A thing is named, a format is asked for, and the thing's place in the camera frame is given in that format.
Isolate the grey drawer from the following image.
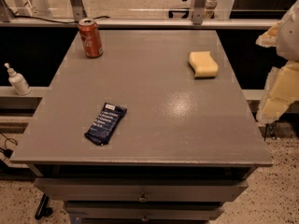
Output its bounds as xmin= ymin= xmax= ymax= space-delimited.
xmin=64 ymin=202 xmax=223 ymax=220
xmin=35 ymin=178 xmax=248 ymax=203

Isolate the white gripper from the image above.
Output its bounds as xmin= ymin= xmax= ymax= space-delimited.
xmin=256 ymin=0 xmax=299 ymax=124

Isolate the black cable on rail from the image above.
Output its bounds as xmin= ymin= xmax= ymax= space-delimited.
xmin=0 ymin=0 xmax=111 ymax=24

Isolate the grey lower drawer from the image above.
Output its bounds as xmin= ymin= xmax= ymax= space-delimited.
xmin=64 ymin=202 xmax=223 ymax=220

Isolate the yellow sponge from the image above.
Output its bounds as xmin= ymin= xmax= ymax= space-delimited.
xmin=189 ymin=51 xmax=219 ymax=78

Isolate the black cable on floor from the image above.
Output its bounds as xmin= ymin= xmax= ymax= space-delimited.
xmin=0 ymin=132 xmax=19 ymax=160

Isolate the blue rxbar blueberry wrapper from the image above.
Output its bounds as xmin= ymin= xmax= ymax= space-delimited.
xmin=84 ymin=103 xmax=127 ymax=146

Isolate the red coke can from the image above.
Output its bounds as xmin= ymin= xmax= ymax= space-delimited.
xmin=78 ymin=18 xmax=104 ymax=58

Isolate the white pump bottle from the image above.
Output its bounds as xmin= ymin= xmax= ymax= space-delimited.
xmin=5 ymin=63 xmax=31 ymax=96

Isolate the grey top drawer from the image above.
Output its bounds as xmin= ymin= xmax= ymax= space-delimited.
xmin=35 ymin=178 xmax=248 ymax=203

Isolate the black table leg foot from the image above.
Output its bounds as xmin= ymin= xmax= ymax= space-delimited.
xmin=35 ymin=194 xmax=53 ymax=220

